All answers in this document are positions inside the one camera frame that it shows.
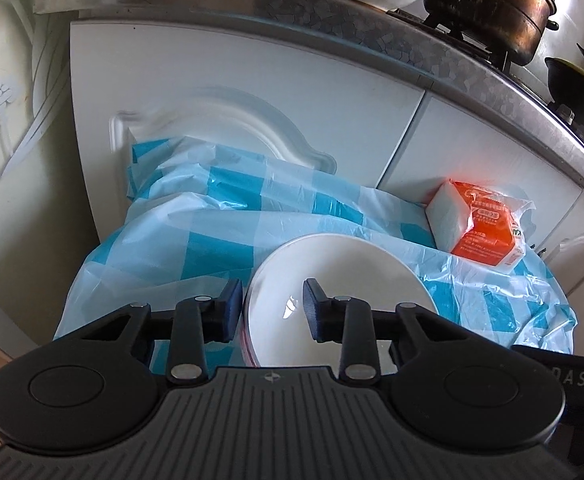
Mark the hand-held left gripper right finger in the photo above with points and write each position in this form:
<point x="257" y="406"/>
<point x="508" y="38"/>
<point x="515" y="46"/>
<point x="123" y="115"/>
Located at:
<point x="314" y="310"/>

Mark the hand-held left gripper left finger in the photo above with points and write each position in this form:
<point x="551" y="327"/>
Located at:
<point x="232" y="305"/>

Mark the pink patterned white bowl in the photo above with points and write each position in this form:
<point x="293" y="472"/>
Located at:
<point x="352" y="265"/>

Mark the blue checkered plastic tablecloth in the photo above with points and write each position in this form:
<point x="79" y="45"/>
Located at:
<point x="182" y="240"/>

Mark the orange tissue packet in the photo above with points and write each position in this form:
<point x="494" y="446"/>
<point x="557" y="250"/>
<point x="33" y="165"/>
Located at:
<point x="482" y="230"/>

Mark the white frosted glass door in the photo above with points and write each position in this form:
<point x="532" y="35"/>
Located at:
<point x="17" y="160"/>

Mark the black gas stove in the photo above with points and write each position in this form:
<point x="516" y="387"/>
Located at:
<point x="567" y="115"/>

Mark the grey stone countertop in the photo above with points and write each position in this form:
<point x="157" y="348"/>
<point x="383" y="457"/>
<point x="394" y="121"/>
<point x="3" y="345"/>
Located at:
<point x="272" y="10"/>

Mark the black wok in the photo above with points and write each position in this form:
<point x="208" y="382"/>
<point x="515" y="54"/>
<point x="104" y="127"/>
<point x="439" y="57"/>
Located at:
<point x="572" y="80"/>

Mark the steel stock pot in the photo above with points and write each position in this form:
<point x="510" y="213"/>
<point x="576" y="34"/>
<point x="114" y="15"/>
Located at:
<point x="487" y="5"/>

